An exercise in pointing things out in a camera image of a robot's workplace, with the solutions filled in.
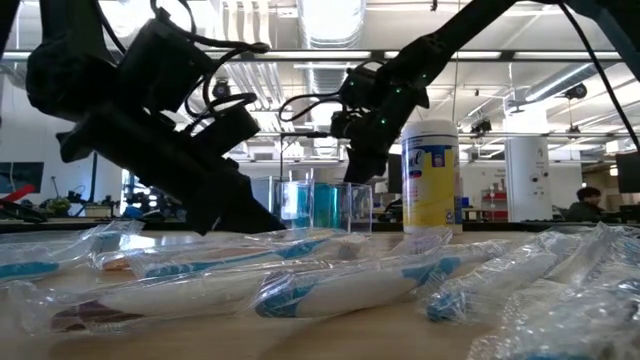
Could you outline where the green potted plant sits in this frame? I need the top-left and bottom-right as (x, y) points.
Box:
(42, 196), (71, 217)

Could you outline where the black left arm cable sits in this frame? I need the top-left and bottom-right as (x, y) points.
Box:
(149, 0), (271, 121)

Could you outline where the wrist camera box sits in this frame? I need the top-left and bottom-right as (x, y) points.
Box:
(192, 104), (262, 156)
(339, 64), (384, 109)

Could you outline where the silver ceiling duct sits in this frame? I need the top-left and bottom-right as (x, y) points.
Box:
(297, 0), (369, 101)

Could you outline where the white round column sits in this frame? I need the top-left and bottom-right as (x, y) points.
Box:
(504, 134), (551, 222)

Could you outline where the small toothpaste tube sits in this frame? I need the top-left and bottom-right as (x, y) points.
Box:
(330, 182), (350, 231)

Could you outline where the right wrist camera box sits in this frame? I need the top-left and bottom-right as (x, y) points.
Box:
(339, 64), (384, 109)

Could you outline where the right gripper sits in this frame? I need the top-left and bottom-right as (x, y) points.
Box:
(329, 107), (402, 185)

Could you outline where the black computer monitor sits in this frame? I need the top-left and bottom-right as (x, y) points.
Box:
(387, 153), (404, 195)
(615, 152), (640, 195)

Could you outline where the person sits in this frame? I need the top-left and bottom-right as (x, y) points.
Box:
(564, 186), (609, 224)

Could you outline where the small teal mouthwash bottle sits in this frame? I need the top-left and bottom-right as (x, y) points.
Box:
(313, 182), (332, 231)

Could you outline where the dark wall picture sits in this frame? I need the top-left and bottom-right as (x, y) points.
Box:
(0, 161), (45, 195)

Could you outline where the red shelf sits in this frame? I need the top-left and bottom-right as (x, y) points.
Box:
(481, 188), (509, 221)

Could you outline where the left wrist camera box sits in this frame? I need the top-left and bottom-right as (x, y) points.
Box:
(192, 104), (262, 156)

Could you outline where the clear plastic organizer box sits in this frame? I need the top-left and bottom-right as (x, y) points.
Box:
(272, 178), (374, 235)

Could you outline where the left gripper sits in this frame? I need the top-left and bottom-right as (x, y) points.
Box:
(56, 102), (287, 237)

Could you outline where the yellow disinfectant wipes canister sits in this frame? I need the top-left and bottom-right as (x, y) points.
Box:
(401, 118), (462, 235)

